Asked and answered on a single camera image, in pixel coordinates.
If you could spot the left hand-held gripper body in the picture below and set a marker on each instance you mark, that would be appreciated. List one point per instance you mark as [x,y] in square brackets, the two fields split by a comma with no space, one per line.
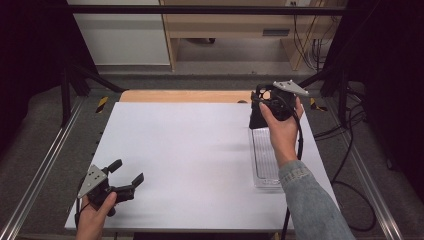
[91,181]

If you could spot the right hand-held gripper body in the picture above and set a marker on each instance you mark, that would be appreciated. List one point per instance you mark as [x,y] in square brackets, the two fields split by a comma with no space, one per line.
[283,103]

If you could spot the black phone case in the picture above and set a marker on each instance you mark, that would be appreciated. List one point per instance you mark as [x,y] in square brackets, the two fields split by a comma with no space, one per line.
[257,120]

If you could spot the clear plastic tray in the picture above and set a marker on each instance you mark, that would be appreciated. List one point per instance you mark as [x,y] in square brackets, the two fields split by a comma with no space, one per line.
[263,156]

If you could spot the person's right hand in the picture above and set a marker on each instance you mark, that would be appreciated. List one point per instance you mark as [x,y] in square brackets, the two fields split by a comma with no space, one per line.
[283,136]

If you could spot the person's left hand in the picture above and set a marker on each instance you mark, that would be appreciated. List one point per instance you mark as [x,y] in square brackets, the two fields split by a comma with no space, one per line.
[90,221]

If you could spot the yellow black tape marker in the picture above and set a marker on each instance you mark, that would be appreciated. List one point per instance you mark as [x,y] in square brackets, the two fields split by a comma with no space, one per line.
[102,104]
[314,104]

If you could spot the white table board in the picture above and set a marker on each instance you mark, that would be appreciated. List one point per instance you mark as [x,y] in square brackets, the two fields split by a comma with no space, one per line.
[186,150]

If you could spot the black metal stand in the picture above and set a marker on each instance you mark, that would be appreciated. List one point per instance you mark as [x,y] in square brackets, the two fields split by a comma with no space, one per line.
[66,96]
[341,93]

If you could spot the wooden table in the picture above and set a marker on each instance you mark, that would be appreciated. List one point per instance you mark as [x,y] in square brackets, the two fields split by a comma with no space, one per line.
[186,96]

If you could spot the wooden desk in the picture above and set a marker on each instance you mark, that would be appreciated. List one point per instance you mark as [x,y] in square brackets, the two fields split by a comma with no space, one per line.
[226,23]

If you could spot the black curtain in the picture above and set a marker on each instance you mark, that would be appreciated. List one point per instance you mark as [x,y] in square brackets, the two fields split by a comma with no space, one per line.
[30,66]
[393,83]

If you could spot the white cabinet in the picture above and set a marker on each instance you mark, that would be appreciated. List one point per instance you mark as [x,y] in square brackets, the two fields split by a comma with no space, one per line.
[123,40]

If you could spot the aluminium rail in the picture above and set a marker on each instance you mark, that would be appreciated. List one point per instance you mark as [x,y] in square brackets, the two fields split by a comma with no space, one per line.
[373,173]
[40,170]

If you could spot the black horizontal frame bar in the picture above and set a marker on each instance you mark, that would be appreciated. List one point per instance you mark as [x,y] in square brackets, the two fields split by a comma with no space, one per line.
[200,10]

